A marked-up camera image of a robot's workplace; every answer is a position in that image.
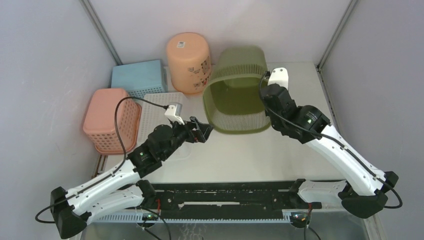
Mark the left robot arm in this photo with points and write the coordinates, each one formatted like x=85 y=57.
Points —
x=124 y=185

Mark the pink plastic basket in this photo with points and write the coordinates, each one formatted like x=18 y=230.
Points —
x=106 y=110

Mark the white toothed cable duct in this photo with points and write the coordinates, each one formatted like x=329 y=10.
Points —
x=132 y=217

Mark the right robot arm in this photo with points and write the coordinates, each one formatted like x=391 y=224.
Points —
x=363 y=190

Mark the orange capybara bucket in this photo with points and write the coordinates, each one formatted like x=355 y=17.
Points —
x=189 y=62

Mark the clear white plastic tray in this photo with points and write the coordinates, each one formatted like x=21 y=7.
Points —
x=151 y=116

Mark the green mesh waste bin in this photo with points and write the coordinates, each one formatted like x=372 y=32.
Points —
x=231 y=99

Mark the blue plastic basket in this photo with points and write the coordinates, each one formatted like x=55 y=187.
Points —
x=139 y=79

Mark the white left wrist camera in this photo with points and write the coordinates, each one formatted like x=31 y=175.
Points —
x=173 y=113

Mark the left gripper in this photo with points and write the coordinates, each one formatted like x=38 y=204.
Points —
x=200 y=134

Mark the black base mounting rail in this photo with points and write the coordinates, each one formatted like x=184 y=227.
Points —
x=226 y=199

